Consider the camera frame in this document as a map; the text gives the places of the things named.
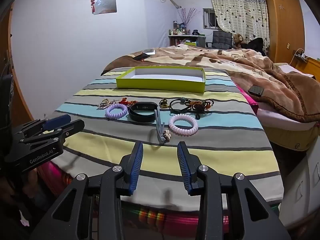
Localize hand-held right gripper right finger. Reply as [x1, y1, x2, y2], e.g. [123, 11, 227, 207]
[177, 141, 292, 240]

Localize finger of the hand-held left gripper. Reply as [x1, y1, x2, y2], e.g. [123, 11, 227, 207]
[12, 114, 72, 138]
[20, 119, 85, 146]

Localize green cardboard box tray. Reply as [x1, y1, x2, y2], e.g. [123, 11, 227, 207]
[115, 66, 206, 94]

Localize brown patterned blanket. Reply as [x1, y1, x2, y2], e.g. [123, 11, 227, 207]
[101, 44, 320, 123]

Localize red beaded bracelet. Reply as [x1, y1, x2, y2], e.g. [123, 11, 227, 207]
[119, 97, 138, 107]

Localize wooden door frame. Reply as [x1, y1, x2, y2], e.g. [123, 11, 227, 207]
[6, 5, 35, 123]

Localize grey hair tie with shells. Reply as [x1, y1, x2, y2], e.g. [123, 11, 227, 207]
[152, 109, 171, 145]

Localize patterned curtain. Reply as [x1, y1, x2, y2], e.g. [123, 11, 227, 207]
[209, 0, 269, 48]

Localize white desk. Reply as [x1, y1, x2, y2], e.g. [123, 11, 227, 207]
[168, 34, 207, 47]

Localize black clothes pile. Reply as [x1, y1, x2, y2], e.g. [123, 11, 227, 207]
[246, 37, 265, 55]

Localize dark phone with red charm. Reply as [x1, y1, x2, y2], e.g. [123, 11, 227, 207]
[132, 52, 148, 62]

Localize wooden nightstand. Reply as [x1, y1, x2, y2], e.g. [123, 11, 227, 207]
[297, 56, 320, 80]

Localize brown beaded bracelet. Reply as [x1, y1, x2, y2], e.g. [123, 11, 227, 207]
[186, 99, 215, 119]

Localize white cabinet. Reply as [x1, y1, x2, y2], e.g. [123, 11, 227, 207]
[280, 150, 320, 228]

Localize cluster of toiletry bottles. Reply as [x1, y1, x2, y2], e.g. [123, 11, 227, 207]
[169, 20, 192, 36]

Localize brown teddy bear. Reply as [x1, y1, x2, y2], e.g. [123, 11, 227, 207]
[232, 33, 247, 49]

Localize yellow bed skirt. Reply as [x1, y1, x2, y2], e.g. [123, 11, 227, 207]
[262, 122, 319, 152]

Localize gold hair clip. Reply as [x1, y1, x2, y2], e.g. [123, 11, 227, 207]
[97, 102, 117, 110]

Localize window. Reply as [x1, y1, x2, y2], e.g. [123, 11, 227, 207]
[202, 8, 218, 29]

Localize wooden wardrobe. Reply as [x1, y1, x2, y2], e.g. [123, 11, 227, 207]
[265, 0, 305, 63]

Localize black hair tie teal ball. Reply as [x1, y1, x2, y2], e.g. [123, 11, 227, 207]
[169, 98, 198, 114]

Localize striped blanket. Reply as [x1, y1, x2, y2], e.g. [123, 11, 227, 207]
[54, 67, 284, 212]

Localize purple spiral hair tie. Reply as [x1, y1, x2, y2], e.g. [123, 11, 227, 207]
[105, 103, 128, 120]

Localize black phone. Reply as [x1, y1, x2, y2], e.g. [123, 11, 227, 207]
[247, 85, 265, 97]

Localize black wristband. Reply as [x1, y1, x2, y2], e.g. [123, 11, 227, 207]
[128, 102, 159, 123]

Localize pink spiral hair tie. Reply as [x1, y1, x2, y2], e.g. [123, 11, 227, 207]
[169, 114, 198, 136]

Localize pink flower branches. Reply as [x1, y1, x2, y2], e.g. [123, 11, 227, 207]
[177, 7, 200, 28]

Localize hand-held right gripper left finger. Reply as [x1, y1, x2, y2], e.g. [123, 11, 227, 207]
[30, 141, 144, 240]

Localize black office chair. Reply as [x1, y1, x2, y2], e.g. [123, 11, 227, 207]
[206, 31, 233, 50]

